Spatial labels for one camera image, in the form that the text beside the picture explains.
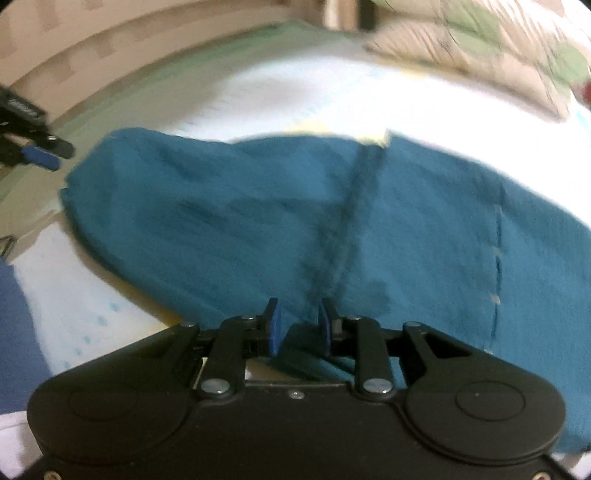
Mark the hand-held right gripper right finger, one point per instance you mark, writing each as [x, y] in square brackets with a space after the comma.
[324, 328]

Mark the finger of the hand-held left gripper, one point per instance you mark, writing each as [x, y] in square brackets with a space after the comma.
[40, 157]
[62, 146]

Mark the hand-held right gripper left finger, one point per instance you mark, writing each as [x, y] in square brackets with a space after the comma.
[275, 330]

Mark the teal pants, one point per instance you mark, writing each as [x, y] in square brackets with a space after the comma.
[221, 207]

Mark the blue cloth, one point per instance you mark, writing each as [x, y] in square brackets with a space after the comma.
[16, 332]

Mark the floral print blanket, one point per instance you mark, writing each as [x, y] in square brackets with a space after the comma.
[300, 87]

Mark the leaf print pillow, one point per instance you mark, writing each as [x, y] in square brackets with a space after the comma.
[485, 50]

